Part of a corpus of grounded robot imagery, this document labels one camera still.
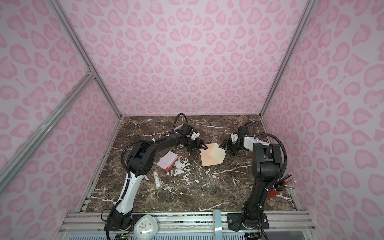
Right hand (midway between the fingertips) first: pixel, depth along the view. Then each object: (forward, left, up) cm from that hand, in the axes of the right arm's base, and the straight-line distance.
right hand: (223, 146), depth 96 cm
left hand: (-1, +11, 0) cm, 11 cm away
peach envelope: (-4, +6, -5) cm, 9 cm away
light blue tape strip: (-42, +6, +1) cm, 43 cm away
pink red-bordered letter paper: (-10, +34, -2) cm, 36 cm away
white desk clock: (-45, +39, 0) cm, 60 cm away
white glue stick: (-19, +40, -1) cm, 44 cm away
